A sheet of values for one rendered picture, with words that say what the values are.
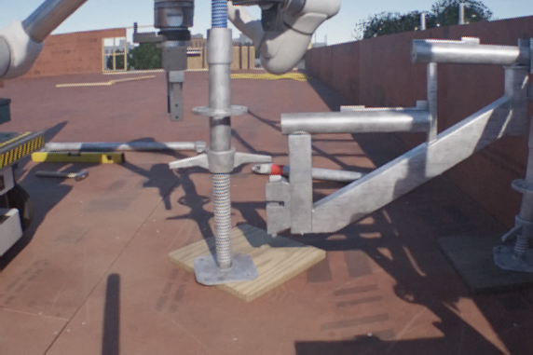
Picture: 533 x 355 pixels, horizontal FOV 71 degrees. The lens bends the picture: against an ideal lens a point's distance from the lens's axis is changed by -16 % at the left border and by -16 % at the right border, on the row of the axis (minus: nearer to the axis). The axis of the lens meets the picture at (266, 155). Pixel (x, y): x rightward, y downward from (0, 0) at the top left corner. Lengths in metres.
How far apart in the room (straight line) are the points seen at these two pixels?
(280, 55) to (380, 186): 0.44
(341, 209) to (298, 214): 0.10
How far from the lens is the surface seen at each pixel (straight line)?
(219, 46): 0.93
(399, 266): 1.17
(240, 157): 0.99
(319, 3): 1.11
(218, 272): 1.06
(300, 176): 0.97
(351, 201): 1.00
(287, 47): 1.16
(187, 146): 2.42
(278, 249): 1.19
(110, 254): 1.25
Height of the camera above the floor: 0.53
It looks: 13 degrees down
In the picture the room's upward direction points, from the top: straight up
